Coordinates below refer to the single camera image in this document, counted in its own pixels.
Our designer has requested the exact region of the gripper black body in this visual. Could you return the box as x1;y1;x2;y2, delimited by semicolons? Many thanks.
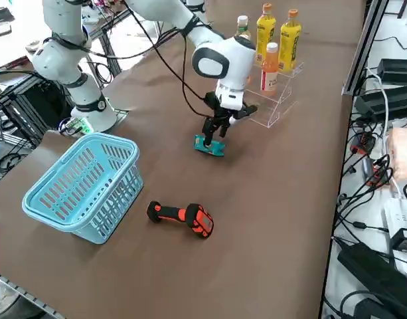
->
213;106;240;126

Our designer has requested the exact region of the teal potato chips packet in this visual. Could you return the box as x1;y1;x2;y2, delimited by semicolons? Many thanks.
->
193;134;226;158

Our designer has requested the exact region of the clear acrylic stepped shelf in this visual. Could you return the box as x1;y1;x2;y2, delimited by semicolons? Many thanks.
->
242;43;305;129

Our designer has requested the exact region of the light blue plastic basket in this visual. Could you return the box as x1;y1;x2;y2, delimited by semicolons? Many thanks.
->
22;132;145;245

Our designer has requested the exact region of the orange drink bottle white cap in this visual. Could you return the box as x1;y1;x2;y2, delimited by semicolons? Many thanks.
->
260;42;280;97

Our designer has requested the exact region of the yellow drink bottle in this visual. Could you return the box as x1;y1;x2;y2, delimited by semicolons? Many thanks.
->
255;3;277;66
278;9;303;74

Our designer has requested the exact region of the pale yellow bottle white cap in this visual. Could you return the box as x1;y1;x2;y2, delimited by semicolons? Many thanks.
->
234;15;252;43

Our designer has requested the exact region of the red black plug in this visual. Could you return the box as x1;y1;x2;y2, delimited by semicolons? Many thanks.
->
351;132;376;156

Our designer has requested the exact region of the long black power box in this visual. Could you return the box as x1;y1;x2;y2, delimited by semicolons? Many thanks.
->
354;84;407;121

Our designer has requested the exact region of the black rectangular power box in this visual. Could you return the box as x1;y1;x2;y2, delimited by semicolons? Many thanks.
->
377;58;407;76

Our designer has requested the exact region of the peach patterned tissue box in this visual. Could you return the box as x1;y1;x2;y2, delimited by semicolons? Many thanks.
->
387;128;407;183

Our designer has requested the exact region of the white power strip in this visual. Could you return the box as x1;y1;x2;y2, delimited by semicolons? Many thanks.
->
382;197;407;235

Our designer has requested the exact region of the large black power adapter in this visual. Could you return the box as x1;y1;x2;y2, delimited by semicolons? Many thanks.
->
337;241;407;319

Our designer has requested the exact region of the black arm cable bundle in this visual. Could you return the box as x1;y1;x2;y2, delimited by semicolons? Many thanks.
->
43;0;212;119

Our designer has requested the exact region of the aluminium frame post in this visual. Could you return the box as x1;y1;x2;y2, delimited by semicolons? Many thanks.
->
341;0;390;96

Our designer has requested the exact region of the thick white cable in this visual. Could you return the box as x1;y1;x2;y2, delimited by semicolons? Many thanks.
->
366;66;403;200

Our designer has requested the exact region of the black metal frame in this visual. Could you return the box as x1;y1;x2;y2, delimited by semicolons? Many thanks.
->
0;76;74;150

